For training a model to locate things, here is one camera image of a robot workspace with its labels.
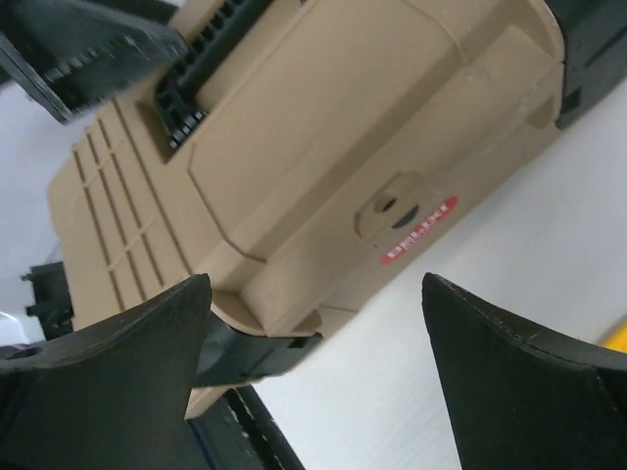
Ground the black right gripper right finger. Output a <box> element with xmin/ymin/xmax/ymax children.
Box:
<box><xmin>422</xmin><ymin>273</ymin><xmax>626</xmax><ymax>469</ymax></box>

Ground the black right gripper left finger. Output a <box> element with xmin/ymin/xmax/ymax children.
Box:
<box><xmin>1</xmin><ymin>274</ymin><xmax>212</xmax><ymax>469</ymax></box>

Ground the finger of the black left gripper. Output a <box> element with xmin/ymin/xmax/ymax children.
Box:
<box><xmin>1</xmin><ymin>1</ymin><xmax>188</xmax><ymax>123</ymax></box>

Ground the tan plastic tool box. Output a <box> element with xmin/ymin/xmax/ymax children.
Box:
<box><xmin>47</xmin><ymin>0</ymin><xmax>627</xmax><ymax>421</ymax></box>

